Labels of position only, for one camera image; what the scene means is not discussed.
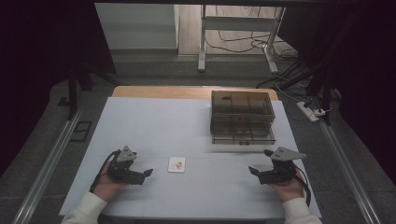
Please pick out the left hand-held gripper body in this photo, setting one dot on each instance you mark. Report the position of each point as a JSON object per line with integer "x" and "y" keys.
{"x": 124, "y": 166}

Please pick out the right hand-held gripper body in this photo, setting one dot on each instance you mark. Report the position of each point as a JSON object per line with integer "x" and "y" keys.
{"x": 281, "y": 169}

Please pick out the white picture card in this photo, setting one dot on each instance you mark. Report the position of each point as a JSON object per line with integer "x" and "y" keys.
{"x": 176, "y": 164}

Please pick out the smoky transparent drawer box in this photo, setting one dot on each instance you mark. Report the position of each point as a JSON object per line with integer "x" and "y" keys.
{"x": 243, "y": 116}

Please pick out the person's right hand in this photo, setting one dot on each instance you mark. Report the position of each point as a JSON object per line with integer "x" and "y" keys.
{"x": 289, "y": 188}

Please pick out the person's left hand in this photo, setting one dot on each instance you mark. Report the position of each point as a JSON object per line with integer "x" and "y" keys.
{"x": 106, "y": 187}

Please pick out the white paper table cover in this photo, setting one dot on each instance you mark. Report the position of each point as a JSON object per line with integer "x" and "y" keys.
{"x": 174, "y": 130}

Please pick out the black floor plate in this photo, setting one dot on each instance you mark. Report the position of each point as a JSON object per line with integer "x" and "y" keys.
{"x": 81, "y": 131}

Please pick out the white power strip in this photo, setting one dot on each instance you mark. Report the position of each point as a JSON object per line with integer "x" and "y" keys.
{"x": 308, "y": 111}

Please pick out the black stand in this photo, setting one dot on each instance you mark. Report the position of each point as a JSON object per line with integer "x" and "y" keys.
{"x": 73, "y": 93}
{"x": 320, "y": 90}

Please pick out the white cabinet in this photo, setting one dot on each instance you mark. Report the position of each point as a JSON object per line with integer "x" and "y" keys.
{"x": 137, "y": 26}

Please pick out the metal floor rail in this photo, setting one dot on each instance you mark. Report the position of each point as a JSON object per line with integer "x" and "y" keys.
{"x": 347, "y": 171}
{"x": 46, "y": 169}

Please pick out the white metal table frame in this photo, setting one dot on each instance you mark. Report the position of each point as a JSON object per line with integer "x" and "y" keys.
{"x": 238, "y": 34}

